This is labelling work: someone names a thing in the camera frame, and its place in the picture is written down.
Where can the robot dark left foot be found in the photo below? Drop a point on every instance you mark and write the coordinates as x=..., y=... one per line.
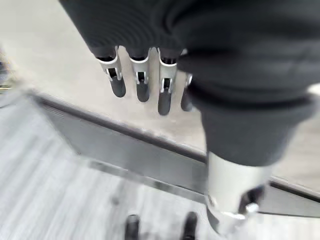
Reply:
x=132, y=226

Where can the robot dark foot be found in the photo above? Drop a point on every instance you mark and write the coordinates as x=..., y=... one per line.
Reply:
x=132, y=226
x=190, y=225

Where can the robot dark right foot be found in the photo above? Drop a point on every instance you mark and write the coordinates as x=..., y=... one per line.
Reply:
x=190, y=225

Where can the grey vanity cabinet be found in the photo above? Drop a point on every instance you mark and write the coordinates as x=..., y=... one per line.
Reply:
x=140, y=150

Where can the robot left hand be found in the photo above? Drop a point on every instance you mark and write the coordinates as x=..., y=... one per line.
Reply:
x=225, y=62

